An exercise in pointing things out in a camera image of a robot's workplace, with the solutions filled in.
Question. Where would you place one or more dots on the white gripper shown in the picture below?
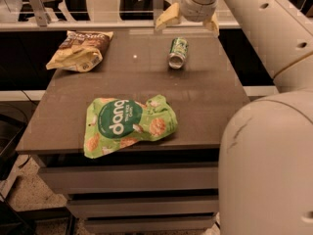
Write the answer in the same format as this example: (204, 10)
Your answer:
(195, 13)

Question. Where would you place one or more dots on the green soda can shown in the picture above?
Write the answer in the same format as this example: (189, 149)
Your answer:
(178, 53)

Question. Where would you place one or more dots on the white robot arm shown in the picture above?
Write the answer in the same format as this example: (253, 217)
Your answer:
(265, 169)

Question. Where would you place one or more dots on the black office chair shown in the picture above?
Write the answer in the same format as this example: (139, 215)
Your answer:
(136, 10)

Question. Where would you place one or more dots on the yellow brown chips bag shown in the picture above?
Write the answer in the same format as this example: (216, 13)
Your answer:
(81, 51)

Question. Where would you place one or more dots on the green dang chips bag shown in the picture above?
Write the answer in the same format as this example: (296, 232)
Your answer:
(114, 124)

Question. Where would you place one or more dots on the grey drawer cabinet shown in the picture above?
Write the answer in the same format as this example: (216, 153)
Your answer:
(163, 185)

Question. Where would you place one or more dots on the glass partition railing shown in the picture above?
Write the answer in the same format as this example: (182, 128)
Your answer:
(102, 13)

